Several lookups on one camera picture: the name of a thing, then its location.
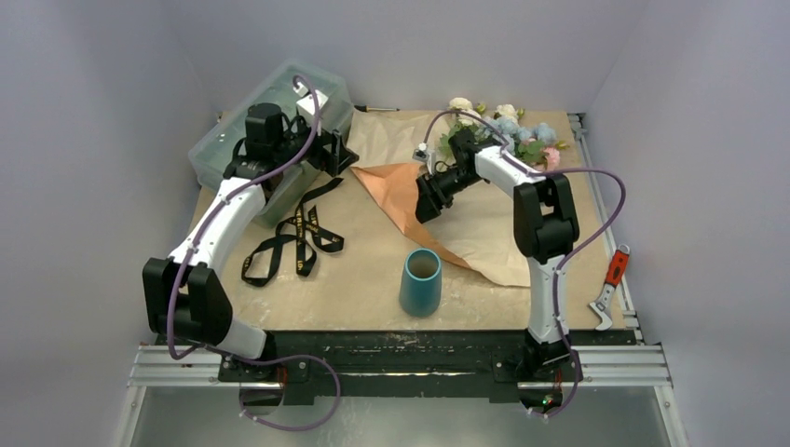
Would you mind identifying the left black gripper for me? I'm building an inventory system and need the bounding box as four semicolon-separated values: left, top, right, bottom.
273;115;357;176

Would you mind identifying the orange beige wrapping paper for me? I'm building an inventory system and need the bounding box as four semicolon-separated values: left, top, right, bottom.
347;111;530;288

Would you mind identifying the translucent plastic storage box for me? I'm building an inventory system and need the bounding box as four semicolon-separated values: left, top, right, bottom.
188;61;352;227

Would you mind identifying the black gold lettered ribbon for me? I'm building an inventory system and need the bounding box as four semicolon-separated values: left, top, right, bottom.
240;178;345;288

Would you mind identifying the orange flower bouquet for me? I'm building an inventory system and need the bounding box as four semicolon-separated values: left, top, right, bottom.
437;97;568;171

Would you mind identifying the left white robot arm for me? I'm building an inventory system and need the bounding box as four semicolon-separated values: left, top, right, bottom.
143;98;358;381

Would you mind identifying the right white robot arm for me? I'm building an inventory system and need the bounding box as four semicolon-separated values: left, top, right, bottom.
415;130;579;379

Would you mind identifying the teal ceramic vase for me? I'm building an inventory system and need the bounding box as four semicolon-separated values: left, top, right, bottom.
399;248;443;318

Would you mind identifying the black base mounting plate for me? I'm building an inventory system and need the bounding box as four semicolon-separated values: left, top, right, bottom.
154;330;588;407

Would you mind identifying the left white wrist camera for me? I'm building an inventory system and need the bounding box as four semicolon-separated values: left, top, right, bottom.
293;81;329;126

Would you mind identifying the orange handled wrench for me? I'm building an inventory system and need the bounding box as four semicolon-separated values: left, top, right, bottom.
589;244;631;332

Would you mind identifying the aluminium frame rail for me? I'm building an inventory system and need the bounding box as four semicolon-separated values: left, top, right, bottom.
114;345;689;446

